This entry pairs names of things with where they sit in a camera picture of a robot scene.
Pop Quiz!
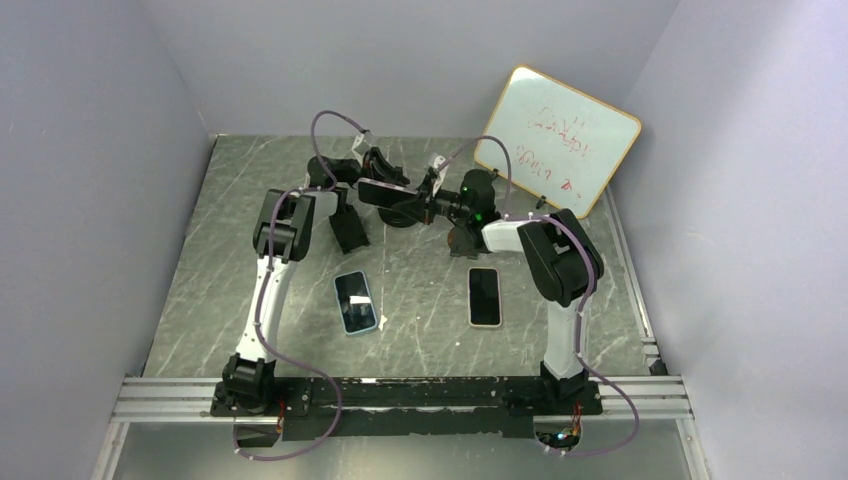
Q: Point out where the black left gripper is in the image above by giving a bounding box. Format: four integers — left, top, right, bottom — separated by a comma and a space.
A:
338, 150, 411, 200

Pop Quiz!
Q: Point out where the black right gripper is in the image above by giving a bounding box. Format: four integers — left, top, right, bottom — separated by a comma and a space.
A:
393, 176, 473, 227

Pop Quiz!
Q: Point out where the purple phone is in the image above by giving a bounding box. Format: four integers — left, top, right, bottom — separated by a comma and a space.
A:
356, 178, 418, 209

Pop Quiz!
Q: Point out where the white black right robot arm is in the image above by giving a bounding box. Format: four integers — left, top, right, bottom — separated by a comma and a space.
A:
383, 169, 604, 414

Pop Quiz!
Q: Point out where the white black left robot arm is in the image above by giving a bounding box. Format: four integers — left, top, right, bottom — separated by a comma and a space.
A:
211, 147, 410, 416

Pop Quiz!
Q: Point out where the black round base phone stand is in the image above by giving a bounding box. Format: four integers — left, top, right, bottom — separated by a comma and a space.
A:
377, 207, 419, 229

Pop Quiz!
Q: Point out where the black folding phone stand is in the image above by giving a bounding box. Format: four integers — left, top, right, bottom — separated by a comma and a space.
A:
329, 204, 370, 254

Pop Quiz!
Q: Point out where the white cased phone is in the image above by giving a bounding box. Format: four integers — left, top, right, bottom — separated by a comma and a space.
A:
468, 267, 502, 328

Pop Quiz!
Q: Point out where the blue cased phone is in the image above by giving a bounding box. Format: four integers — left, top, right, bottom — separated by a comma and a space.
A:
333, 271, 379, 336

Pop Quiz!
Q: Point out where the yellow framed whiteboard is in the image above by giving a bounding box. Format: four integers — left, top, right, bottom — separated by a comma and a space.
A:
474, 65, 642, 219

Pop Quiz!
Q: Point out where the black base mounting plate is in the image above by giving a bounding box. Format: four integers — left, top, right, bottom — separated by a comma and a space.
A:
209, 376, 603, 440

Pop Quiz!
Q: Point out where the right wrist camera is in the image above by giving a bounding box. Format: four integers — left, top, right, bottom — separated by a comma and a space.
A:
428, 153, 449, 196

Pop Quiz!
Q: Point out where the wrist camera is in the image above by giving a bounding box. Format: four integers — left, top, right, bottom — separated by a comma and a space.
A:
428, 153, 449, 196
351, 130, 375, 156

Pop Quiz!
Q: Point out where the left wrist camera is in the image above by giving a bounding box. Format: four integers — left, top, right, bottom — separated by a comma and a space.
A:
351, 130, 375, 156

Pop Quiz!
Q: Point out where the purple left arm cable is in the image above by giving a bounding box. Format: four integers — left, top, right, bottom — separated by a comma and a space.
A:
231, 110, 370, 463

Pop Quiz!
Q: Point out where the aluminium rail frame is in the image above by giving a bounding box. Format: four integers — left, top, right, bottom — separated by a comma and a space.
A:
94, 338, 710, 479

